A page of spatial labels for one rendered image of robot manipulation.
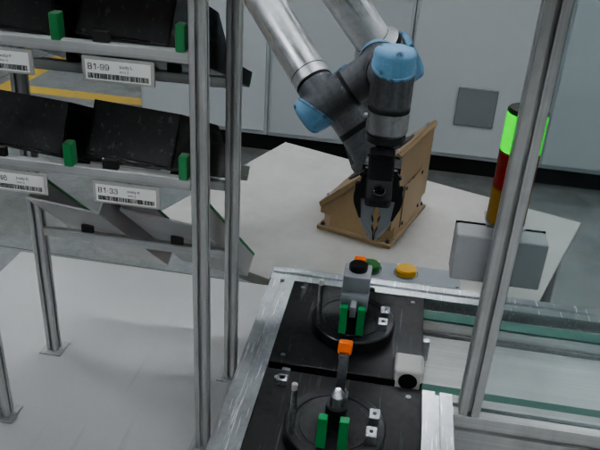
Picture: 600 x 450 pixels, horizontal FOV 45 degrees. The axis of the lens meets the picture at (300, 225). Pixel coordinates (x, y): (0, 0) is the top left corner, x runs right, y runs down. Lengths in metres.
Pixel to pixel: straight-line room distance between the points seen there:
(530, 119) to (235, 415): 0.58
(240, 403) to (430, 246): 0.79
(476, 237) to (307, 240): 0.77
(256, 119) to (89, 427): 3.34
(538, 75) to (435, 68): 3.29
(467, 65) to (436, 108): 0.29
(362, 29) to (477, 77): 2.56
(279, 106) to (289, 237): 2.66
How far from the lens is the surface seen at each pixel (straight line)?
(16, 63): 0.94
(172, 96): 4.50
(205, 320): 1.00
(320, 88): 1.36
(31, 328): 1.45
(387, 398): 1.10
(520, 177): 0.93
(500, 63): 4.16
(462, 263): 1.00
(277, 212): 1.82
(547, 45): 0.88
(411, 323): 1.26
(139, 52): 0.87
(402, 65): 1.24
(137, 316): 1.44
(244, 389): 1.12
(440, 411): 1.12
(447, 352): 1.30
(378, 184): 1.25
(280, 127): 4.37
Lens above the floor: 1.69
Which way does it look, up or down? 28 degrees down
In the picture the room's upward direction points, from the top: 4 degrees clockwise
